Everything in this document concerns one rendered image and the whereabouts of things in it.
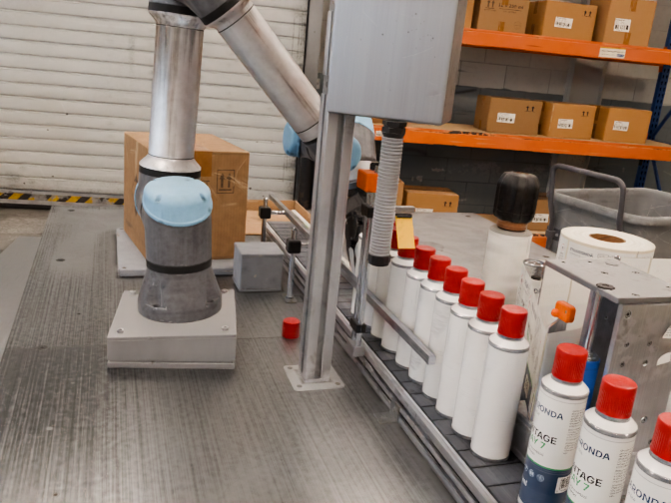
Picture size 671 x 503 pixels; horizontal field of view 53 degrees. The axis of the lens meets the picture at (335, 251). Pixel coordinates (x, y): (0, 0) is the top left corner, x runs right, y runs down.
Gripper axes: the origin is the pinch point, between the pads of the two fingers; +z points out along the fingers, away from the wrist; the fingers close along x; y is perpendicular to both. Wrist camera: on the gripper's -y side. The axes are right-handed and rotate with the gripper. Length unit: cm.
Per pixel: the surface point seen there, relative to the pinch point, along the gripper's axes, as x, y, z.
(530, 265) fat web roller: -32.0, 18.0, 3.4
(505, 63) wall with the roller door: 314, 265, -235
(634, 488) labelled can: -71, -2, 32
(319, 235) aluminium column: -26.1, -16.0, -3.1
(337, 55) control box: -43, -17, -25
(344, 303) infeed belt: 4.5, -1.8, 3.7
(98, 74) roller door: 363, -55, -222
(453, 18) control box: -54, -4, -26
